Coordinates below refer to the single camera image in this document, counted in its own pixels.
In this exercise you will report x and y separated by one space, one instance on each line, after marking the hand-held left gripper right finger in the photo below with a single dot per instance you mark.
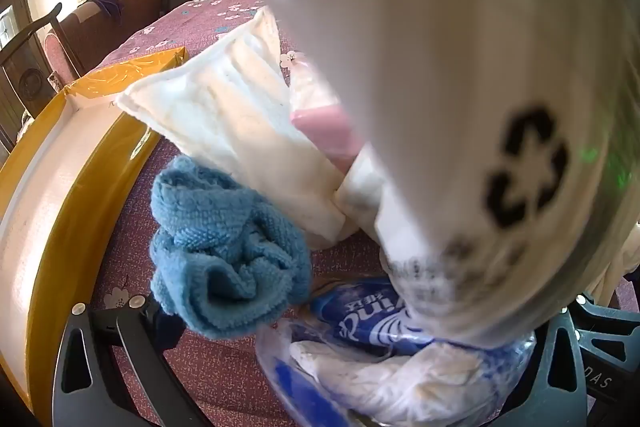
537 372

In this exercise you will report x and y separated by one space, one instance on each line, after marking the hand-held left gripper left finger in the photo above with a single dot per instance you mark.
145 357

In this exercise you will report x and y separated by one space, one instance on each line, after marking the blue towel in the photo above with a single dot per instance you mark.
225 232

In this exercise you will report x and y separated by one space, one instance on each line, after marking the yellow box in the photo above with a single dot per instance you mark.
100 187

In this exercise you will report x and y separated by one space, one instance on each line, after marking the bagged blue tissue pack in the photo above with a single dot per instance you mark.
360 317

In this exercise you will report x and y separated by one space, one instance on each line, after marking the white plastic bag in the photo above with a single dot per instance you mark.
425 57

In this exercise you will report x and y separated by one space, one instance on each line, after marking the white folded cloth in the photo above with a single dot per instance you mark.
360 192
225 117

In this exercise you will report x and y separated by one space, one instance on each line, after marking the pink sponge pack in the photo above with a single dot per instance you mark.
320 127

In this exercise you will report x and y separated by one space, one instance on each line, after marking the purple floral tablecloth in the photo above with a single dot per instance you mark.
200 14

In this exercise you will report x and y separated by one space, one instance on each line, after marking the dark wooden chair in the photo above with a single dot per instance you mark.
37 24

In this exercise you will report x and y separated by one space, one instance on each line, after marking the brown upholstered armchair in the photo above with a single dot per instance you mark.
135 7

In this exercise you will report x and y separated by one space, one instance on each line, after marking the wooden door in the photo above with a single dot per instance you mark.
10 32

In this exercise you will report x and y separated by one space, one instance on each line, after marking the purple cloth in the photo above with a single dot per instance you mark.
107 4

